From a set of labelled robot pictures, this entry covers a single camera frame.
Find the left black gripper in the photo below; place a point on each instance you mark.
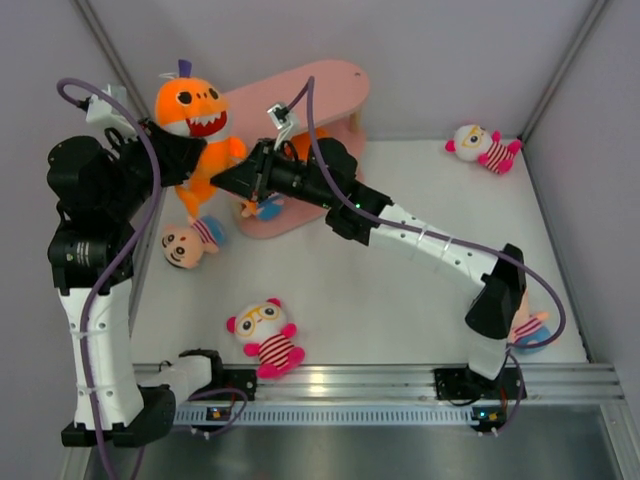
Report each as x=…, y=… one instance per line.
x=179, y=154

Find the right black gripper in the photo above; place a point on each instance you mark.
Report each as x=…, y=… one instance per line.
x=254, y=177

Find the large orange shark plush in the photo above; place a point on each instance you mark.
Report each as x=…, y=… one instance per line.
x=194, y=109

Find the small orange shark plush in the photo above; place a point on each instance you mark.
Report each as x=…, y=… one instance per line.
x=302, y=142

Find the boy doll plush blue cap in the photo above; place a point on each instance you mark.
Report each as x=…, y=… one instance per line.
x=184, y=246

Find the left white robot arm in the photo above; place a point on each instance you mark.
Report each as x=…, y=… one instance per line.
x=93, y=275

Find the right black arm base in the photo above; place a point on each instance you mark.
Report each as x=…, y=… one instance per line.
x=492, y=402

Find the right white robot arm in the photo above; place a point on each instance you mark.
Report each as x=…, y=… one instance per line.
x=493, y=281

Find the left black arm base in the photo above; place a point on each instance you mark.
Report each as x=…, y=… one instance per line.
x=237, y=388

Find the boy doll plush on shelf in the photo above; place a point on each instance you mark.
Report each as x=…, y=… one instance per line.
x=265, y=210

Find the pink three-tier toy shelf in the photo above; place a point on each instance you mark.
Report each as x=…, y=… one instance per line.
x=340, y=91

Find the white panda plush front centre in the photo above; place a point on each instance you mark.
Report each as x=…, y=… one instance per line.
x=265, y=333

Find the white panda plush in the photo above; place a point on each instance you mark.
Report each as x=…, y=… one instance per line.
x=475, y=144
x=265, y=333

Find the white panda plush right back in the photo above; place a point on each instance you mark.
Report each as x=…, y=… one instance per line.
x=475, y=144

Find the boy doll plush right side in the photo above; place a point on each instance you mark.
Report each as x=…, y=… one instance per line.
x=528, y=328

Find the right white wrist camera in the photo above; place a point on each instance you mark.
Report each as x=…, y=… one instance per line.
x=282, y=117

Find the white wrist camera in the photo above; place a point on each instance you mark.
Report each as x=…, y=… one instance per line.
x=103, y=115
x=282, y=117

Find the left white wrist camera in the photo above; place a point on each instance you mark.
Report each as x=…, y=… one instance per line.
x=103, y=115

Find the aluminium front rail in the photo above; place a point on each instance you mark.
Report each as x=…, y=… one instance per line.
x=544, y=383

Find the white slotted cable duct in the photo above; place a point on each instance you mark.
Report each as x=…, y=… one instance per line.
x=371, y=415

